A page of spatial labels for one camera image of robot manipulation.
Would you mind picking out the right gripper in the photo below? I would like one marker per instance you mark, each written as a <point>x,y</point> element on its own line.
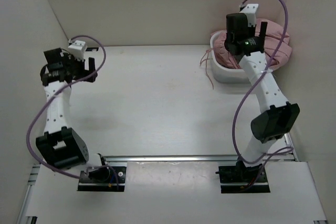
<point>263,31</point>

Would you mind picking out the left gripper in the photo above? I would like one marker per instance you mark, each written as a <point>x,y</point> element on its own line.
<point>70,59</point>

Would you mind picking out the pink trousers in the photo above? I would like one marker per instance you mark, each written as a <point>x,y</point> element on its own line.
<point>273,36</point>

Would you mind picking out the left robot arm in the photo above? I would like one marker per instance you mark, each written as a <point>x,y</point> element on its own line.
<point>60,145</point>

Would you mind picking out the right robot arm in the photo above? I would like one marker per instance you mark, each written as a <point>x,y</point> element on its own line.
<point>277,114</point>

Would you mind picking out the black label strip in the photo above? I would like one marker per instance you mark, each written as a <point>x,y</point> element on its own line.
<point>92,49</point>

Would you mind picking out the white plastic basket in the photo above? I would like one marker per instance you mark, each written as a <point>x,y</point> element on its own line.
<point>225,73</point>

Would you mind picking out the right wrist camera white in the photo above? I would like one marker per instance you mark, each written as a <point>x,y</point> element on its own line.
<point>250,10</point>

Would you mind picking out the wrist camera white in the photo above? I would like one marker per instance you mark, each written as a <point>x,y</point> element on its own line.
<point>250,10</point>
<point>77,49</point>

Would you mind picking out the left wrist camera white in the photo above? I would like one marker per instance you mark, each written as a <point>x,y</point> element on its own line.
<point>77,49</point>

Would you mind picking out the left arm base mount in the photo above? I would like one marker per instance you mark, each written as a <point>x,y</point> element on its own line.
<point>111,178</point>

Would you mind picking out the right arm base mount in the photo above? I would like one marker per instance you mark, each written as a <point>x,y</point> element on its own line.
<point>240,179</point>

